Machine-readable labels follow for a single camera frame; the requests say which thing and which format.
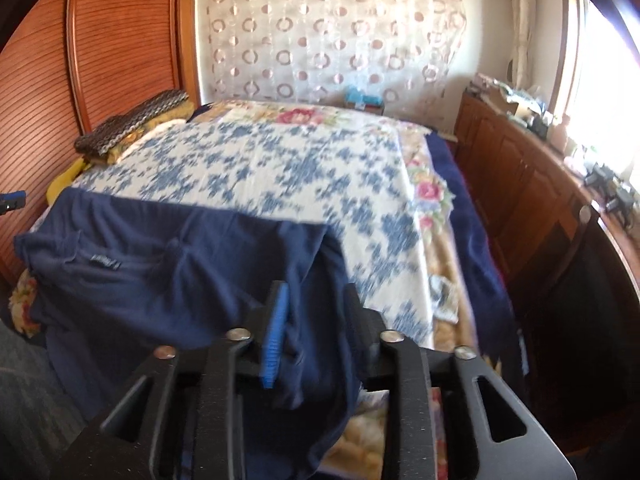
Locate navy blue garment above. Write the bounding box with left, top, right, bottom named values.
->
left=14, top=188, right=359, bottom=479

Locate yellow plush toy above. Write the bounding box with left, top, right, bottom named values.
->
left=46, top=157, right=87, bottom=206

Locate small patterned cloth piece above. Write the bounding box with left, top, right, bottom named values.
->
left=428, top=274, right=459, bottom=324

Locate pink floral beige blanket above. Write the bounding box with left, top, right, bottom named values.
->
left=1, top=101, right=469, bottom=477

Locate black white patterned folded cloth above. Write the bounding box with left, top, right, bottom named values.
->
left=74, top=89, right=194, bottom=158

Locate blue floral white quilt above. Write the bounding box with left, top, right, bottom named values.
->
left=68, top=110, right=434, bottom=348

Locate wooden wardrobe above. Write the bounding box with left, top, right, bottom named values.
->
left=1, top=0, right=200, bottom=285

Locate wooden sideboard cabinet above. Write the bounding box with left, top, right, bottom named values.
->
left=451, top=90, right=640, bottom=361

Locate blue box behind bed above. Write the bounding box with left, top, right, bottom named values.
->
left=344, top=86, right=385, bottom=116

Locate clutter on sideboard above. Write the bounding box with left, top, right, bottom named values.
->
left=456, top=74, right=639, bottom=234

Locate white circle pattern curtain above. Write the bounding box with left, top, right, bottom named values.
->
left=195, top=0, right=466, bottom=122

